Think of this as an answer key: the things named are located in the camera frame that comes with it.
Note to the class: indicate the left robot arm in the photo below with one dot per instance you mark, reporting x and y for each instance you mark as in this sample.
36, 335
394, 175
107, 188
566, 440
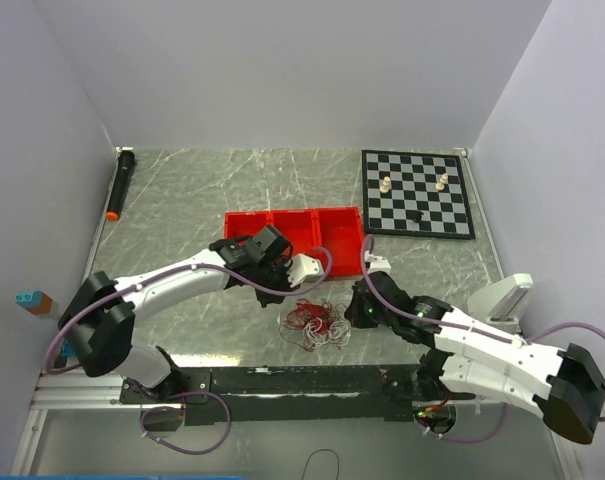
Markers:
99, 322

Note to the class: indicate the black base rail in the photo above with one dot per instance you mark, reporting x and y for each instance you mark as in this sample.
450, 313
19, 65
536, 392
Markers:
282, 393

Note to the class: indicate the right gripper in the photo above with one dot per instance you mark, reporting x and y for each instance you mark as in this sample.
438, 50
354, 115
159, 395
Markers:
354, 312

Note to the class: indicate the chessboard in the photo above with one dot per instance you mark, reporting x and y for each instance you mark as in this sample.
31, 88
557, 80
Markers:
446, 214

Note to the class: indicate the white chess pawn right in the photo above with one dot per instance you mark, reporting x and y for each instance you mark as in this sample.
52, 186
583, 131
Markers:
442, 182

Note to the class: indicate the blue brown toy block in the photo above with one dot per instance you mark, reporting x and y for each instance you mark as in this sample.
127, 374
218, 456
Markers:
35, 302

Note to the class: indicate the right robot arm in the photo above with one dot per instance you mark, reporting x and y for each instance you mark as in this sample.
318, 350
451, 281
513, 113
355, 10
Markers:
563, 387

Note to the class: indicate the aluminium frame rail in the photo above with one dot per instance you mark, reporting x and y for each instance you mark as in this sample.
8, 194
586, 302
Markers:
75, 391

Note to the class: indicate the black marker orange cap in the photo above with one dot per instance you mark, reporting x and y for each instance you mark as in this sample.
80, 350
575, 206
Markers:
126, 164

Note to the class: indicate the white chess pawn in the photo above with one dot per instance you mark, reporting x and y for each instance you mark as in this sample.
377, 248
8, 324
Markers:
385, 185
442, 182

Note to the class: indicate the red three-compartment bin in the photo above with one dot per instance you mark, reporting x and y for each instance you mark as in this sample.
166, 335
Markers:
337, 229

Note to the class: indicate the blue white block stack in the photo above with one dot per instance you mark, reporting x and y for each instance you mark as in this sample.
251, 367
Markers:
67, 351

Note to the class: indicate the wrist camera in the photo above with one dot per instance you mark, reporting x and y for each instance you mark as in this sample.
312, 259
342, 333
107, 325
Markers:
376, 263
304, 269

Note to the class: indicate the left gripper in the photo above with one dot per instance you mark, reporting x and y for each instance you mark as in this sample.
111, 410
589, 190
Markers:
268, 298

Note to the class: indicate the white chess pawn left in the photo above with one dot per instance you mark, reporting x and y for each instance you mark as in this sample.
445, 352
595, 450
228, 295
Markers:
385, 185

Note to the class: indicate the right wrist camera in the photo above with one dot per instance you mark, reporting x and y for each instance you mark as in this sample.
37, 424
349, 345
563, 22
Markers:
376, 263

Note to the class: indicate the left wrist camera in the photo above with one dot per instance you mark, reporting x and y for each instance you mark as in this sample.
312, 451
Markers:
304, 269

